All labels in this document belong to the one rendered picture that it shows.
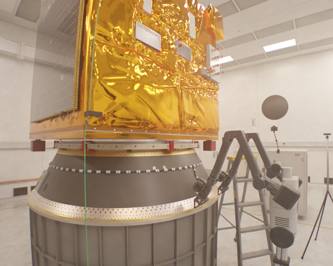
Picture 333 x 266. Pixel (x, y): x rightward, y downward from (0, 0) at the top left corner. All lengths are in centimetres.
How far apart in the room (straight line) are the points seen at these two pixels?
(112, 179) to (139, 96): 69
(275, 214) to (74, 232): 144
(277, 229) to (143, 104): 136
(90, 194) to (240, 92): 862
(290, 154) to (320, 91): 463
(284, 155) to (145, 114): 382
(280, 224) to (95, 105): 150
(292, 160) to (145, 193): 382
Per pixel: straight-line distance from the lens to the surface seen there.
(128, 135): 145
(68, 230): 168
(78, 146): 175
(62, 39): 182
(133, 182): 152
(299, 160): 478
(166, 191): 157
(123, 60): 150
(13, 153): 666
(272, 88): 915
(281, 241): 160
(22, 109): 675
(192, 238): 178
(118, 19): 162
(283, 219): 154
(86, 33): 150
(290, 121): 882
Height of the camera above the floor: 173
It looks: 3 degrees up
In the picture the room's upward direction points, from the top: straight up
